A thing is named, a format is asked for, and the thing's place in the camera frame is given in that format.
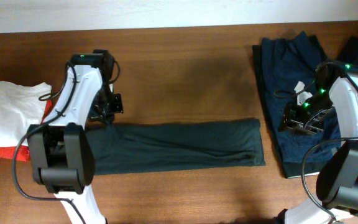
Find red folded shirt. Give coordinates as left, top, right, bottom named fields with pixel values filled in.
left=0, top=100, right=52, bottom=159

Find white folded shirt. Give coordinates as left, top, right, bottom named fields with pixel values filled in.
left=0, top=81, right=52, bottom=147

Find black Nike t-shirt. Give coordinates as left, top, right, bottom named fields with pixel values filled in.
left=86, top=118, right=265, bottom=175

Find navy blue garment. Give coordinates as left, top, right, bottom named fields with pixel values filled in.
left=252, top=30, right=358, bottom=179

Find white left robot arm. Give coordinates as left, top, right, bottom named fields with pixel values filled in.
left=25, top=49, right=124, bottom=223

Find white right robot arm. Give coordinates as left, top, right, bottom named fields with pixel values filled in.
left=277, top=60, right=358, bottom=224

